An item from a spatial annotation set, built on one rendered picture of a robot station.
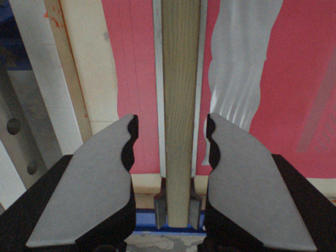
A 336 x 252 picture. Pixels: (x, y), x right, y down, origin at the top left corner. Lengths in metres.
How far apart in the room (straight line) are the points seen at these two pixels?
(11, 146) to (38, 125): 1.42
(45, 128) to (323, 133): 1.63
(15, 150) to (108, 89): 0.14
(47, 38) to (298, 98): 0.33
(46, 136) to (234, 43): 1.62
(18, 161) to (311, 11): 0.41
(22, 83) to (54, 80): 1.35
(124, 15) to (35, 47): 0.11
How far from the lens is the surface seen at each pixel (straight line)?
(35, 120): 1.72
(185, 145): 0.21
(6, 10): 1.18
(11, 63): 0.41
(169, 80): 0.18
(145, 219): 0.40
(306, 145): 0.39
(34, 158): 0.35
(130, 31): 0.28
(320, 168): 0.44
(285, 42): 0.31
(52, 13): 0.28
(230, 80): 0.29
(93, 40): 0.29
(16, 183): 0.35
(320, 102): 0.36
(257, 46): 0.29
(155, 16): 0.23
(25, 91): 1.65
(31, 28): 0.29
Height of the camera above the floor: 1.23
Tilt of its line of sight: 60 degrees down
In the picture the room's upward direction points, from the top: 176 degrees counter-clockwise
